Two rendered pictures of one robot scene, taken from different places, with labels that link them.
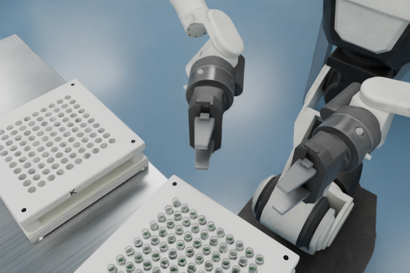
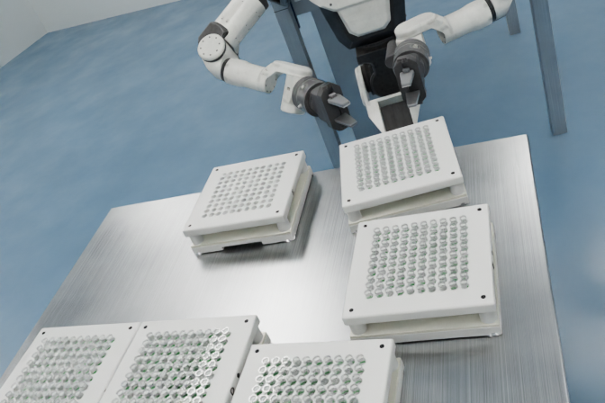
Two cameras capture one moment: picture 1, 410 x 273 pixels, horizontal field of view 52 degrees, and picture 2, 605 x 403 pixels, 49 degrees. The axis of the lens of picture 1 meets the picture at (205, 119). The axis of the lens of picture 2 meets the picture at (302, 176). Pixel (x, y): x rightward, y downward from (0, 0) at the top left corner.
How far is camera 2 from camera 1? 1.02 m
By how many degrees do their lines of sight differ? 24
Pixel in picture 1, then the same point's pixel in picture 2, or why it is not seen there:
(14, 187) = (257, 212)
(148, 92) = not seen: hidden behind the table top
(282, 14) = (252, 142)
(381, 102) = (412, 30)
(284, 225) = not seen: hidden behind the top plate
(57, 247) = (310, 229)
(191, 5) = (256, 70)
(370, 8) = (362, 2)
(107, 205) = (313, 200)
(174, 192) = (350, 147)
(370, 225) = not seen: hidden behind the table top
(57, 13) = (14, 300)
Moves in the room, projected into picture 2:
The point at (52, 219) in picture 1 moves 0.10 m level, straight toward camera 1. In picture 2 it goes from (293, 218) to (335, 215)
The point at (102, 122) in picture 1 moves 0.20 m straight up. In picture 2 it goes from (265, 164) to (232, 92)
